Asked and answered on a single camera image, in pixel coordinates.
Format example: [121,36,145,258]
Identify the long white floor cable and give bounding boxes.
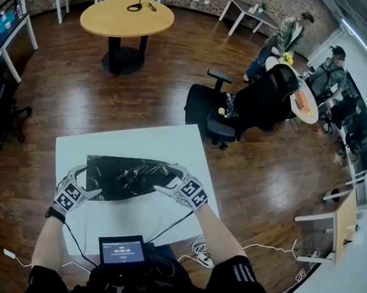
[239,235,301,262]

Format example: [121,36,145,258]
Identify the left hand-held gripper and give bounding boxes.
[53,162,105,215]

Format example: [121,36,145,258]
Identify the white adapter with cable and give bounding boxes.
[2,248,35,268]

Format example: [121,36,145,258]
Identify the black mesh office chair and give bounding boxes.
[181,57,302,156]

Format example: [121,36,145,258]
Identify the round white table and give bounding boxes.
[261,55,323,125]

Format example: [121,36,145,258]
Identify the round wooden table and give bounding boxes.
[76,0,177,79]

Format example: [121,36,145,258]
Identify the black chest-mounted screen device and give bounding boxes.
[96,231,148,269]

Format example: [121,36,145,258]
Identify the blue screen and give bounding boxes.
[0,6,19,42]

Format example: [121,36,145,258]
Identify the black wristband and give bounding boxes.
[44,206,68,225]

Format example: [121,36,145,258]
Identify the black patterned pouch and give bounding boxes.
[224,93,240,119]

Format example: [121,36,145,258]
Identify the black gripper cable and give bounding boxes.
[146,206,195,247]
[59,221,102,267]

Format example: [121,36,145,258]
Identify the white light strip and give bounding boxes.
[338,17,367,57]

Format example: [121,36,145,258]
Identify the person's right forearm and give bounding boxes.
[189,202,251,272]

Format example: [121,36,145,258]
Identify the yellow flowers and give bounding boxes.
[279,51,296,66]

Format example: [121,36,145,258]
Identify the orange box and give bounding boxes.
[293,89,314,116]

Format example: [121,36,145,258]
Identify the person's left forearm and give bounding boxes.
[30,215,69,272]

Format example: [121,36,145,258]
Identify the person's black shirt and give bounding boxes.
[24,240,284,293]

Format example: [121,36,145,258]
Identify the white power strip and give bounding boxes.
[197,252,216,268]

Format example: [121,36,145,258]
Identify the white table with dark top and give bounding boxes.
[217,0,281,41]

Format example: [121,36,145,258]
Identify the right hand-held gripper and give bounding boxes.
[151,162,211,212]

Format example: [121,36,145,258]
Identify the black garbage bag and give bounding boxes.
[83,154,183,207]

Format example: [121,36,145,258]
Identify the white-framed dark desk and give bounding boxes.
[0,10,41,86]

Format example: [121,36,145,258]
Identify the wooden desk with white frame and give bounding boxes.
[291,184,362,269]

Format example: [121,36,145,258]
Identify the coiled white cable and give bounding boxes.
[190,234,211,256]

